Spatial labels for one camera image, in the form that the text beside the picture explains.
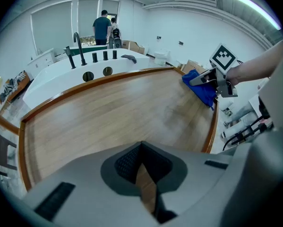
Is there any dark wooden stool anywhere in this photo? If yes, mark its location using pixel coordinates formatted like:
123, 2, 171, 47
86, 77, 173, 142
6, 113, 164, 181
0, 124, 18, 177

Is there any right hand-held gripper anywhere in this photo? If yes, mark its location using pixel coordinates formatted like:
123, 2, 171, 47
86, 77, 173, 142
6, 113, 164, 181
189, 42, 239, 98

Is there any open cardboard box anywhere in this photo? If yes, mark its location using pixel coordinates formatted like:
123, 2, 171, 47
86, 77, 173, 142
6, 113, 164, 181
121, 40, 146, 55

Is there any striped cushion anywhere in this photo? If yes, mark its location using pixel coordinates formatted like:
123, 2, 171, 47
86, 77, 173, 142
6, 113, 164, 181
0, 70, 26, 102

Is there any tall black faucet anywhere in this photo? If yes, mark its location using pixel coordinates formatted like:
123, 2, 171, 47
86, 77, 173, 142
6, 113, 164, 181
73, 32, 88, 67

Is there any blue cloth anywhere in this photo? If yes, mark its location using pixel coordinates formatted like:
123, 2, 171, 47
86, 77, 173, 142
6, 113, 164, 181
181, 69, 219, 111

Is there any orange wooden bench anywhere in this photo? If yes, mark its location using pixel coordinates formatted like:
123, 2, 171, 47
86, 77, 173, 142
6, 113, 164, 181
5, 72, 34, 104

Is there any white bathtub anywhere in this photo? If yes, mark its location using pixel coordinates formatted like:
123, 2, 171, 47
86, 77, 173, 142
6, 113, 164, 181
22, 47, 150, 110

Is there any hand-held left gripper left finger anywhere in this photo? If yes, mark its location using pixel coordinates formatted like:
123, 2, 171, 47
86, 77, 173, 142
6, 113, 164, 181
20, 140, 157, 227

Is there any white drawer cabinet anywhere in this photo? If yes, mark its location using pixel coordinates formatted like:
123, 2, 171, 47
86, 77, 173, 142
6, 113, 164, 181
27, 48, 56, 79

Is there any person's right forearm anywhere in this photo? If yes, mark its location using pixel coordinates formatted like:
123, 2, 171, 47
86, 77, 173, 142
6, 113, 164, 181
226, 38, 283, 86

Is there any gray rounded appliance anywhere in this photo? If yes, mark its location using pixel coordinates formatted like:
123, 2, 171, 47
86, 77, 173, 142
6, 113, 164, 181
109, 36, 122, 50

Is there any black hand shower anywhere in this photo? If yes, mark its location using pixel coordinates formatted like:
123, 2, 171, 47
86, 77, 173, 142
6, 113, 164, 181
65, 45, 77, 70

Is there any white roller blind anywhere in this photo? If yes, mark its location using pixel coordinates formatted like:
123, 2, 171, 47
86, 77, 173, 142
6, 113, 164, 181
102, 0, 120, 15
77, 0, 101, 36
31, 1, 74, 57

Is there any black cable with adapter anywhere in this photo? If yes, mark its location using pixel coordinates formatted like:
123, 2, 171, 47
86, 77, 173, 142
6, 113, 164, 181
222, 116, 272, 151

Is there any ceiling strip light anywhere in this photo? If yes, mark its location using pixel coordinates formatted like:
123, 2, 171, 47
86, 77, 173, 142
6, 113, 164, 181
226, 0, 282, 31

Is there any large cardboard box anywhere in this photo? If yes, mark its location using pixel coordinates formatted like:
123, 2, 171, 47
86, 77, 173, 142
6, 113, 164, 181
182, 59, 205, 73

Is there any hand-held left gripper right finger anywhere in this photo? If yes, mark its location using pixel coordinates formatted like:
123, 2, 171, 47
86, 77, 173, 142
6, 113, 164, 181
141, 140, 252, 227

